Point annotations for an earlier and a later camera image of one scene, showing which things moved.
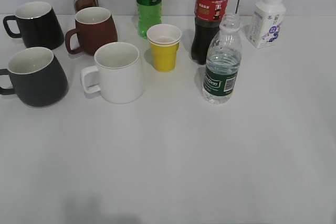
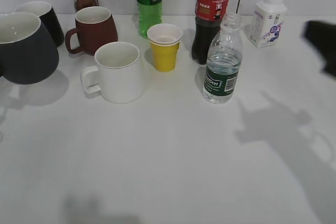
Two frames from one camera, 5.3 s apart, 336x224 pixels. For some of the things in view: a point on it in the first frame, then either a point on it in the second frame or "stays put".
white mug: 119,77 stays put
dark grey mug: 38,79 to 29,53
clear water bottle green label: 223,60 stays put
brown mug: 94,28 stays put
